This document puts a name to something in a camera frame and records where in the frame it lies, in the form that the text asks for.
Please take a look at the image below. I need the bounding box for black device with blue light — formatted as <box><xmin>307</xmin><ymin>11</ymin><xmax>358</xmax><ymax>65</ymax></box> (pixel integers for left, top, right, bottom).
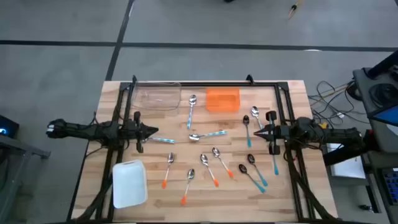
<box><xmin>0</xmin><ymin>114</ymin><xmax>20</xmax><ymax>139</ymax></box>

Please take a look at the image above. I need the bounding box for black cart beam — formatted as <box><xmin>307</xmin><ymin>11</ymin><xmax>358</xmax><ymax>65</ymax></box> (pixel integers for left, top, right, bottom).
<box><xmin>322</xmin><ymin>146</ymin><xmax>376</xmax><ymax>167</ymax></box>

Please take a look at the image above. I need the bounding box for white plastic container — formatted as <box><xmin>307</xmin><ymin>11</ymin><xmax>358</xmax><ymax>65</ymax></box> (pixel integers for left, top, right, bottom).
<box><xmin>111</xmin><ymin>159</ymin><xmax>149</xmax><ymax>209</ymax></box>

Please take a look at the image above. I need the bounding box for clear plastic container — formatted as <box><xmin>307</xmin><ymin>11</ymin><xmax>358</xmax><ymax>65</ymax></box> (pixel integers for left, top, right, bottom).
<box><xmin>130</xmin><ymin>81</ymin><xmax>183</xmax><ymax>113</ymax></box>

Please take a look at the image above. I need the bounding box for grey metal stand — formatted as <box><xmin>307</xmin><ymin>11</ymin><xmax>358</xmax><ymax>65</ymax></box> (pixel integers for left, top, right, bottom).
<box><xmin>0</xmin><ymin>133</ymin><xmax>51</xmax><ymax>224</ymax></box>

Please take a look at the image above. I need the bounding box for white flat box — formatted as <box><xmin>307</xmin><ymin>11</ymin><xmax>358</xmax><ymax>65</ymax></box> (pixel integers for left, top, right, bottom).
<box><xmin>329</xmin><ymin>142</ymin><xmax>367</xmax><ymax>180</ymax></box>

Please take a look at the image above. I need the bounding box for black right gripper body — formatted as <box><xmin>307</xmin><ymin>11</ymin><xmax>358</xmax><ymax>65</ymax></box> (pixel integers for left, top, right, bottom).
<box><xmin>266</xmin><ymin>111</ymin><xmax>285</xmax><ymax>156</ymax></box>

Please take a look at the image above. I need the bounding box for yellow hanging power cord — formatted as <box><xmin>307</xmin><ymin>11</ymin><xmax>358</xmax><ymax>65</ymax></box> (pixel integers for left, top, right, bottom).
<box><xmin>287</xmin><ymin>0</ymin><xmax>304</xmax><ymax>21</ymax></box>

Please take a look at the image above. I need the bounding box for coiled black cable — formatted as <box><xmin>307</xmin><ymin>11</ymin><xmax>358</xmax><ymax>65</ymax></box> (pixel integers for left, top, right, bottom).
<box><xmin>368</xmin><ymin>82</ymin><xmax>398</xmax><ymax>108</ymax></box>

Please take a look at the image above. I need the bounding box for silver spoon orange handle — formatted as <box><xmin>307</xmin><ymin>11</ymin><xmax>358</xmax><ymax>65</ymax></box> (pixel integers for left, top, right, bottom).
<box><xmin>211</xmin><ymin>147</ymin><xmax>234</xmax><ymax>179</ymax></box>
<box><xmin>180</xmin><ymin>168</ymin><xmax>196</xmax><ymax>207</ymax></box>
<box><xmin>161</xmin><ymin>152</ymin><xmax>175</xmax><ymax>190</ymax></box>
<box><xmin>200</xmin><ymin>153</ymin><xmax>220</xmax><ymax>188</ymax></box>

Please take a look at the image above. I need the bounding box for black aluminium table frame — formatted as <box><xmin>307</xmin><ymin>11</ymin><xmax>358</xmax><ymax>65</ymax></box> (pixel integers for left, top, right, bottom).
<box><xmin>70</xmin><ymin>74</ymin><xmax>341</xmax><ymax>224</ymax></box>

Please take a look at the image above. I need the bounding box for silver spoon patterned blue handle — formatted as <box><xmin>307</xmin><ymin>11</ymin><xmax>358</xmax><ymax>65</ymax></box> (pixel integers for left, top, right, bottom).
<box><xmin>251</xmin><ymin>105</ymin><xmax>264</xmax><ymax>130</ymax></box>
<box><xmin>188</xmin><ymin>130</ymin><xmax>228</xmax><ymax>142</ymax></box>
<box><xmin>143</xmin><ymin>136</ymin><xmax>177</xmax><ymax>144</ymax></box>
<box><xmin>186</xmin><ymin>94</ymin><xmax>198</xmax><ymax>130</ymax></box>

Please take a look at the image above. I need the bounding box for black slanted pole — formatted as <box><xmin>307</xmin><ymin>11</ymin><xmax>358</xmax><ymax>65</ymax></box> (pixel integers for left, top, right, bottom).
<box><xmin>365</xmin><ymin>51</ymin><xmax>398</xmax><ymax>78</ymax></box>

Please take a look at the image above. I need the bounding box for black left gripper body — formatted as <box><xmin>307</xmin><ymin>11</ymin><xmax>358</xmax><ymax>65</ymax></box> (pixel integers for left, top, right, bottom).
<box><xmin>123</xmin><ymin>111</ymin><xmax>145</xmax><ymax>154</ymax></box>

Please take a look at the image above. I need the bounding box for orange plastic container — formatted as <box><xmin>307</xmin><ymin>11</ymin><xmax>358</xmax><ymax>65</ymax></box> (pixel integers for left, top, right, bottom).
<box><xmin>205</xmin><ymin>87</ymin><xmax>242</xmax><ymax>113</ymax></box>

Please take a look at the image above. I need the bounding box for black floor cable bundle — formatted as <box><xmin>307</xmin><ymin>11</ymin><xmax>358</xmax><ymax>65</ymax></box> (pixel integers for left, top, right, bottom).
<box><xmin>307</xmin><ymin>80</ymin><xmax>361</xmax><ymax>125</ymax></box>

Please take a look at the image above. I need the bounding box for grey equipment cart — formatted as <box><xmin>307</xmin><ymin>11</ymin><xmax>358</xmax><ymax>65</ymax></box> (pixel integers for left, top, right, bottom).
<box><xmin>353</xmin><ymin>67</ymin><xmax>398</xmax><ymax>156</ymax></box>

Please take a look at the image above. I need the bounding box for keyboard with coloured keys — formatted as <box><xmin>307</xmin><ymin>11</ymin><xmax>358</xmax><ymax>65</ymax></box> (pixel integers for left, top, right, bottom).
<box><xmin>381</xmin><ymin>167</ymin><xmax>398</xmax><ymax>206</ymax></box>

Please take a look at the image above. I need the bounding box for laptop with blue screen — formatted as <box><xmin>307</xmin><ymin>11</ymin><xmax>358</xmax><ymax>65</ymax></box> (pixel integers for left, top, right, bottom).
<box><xmin>366</xmin><ymin>104</ymin><xmax>398</xmax><ymax>128</ymax></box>

